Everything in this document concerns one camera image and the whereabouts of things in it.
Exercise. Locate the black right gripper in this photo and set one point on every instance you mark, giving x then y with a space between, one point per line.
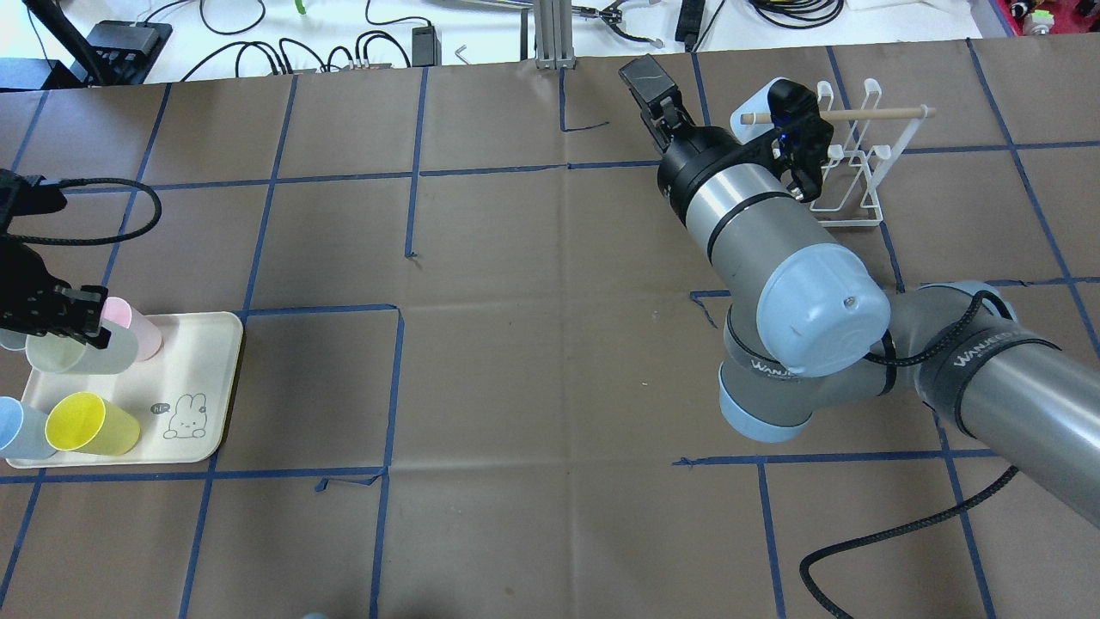
698 157

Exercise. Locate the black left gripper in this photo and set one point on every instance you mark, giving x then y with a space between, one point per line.
26 288

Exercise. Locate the light blue cup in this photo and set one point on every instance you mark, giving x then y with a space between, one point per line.
23 431
753 118

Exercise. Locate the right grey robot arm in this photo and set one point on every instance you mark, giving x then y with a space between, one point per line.
808 328

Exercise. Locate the grey cup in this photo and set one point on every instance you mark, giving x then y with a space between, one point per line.
14 341

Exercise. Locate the cream white cup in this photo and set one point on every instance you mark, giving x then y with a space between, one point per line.
53 354

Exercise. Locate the pink cup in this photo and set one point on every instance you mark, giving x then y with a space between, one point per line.
149 336

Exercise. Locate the yellow cup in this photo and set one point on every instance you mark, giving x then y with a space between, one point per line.
84 422

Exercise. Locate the cream plastic tray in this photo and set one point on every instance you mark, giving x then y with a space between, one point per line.
181 396

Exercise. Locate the black power adapter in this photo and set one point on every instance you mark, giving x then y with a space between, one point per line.
425 47

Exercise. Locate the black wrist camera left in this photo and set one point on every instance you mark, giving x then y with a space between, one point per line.
28 195

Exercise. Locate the aluminium frame post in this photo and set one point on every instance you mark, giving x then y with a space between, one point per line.
553 35

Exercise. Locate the white wire cup rack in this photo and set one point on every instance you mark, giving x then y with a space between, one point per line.
853 165

